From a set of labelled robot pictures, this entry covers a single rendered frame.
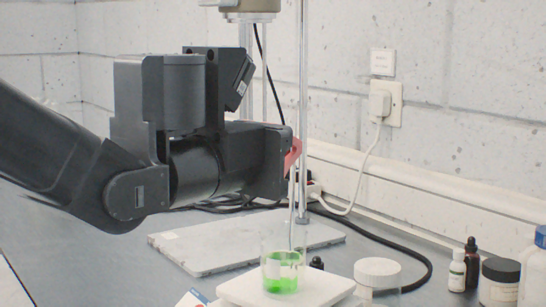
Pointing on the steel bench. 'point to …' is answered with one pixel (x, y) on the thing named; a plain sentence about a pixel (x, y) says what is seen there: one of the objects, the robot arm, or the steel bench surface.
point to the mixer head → (245, 10)
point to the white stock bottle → (534, 272)
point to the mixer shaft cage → (247, 29)
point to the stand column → (303, 112)
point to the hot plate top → (256, 298)
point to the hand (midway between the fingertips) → (294, 147)
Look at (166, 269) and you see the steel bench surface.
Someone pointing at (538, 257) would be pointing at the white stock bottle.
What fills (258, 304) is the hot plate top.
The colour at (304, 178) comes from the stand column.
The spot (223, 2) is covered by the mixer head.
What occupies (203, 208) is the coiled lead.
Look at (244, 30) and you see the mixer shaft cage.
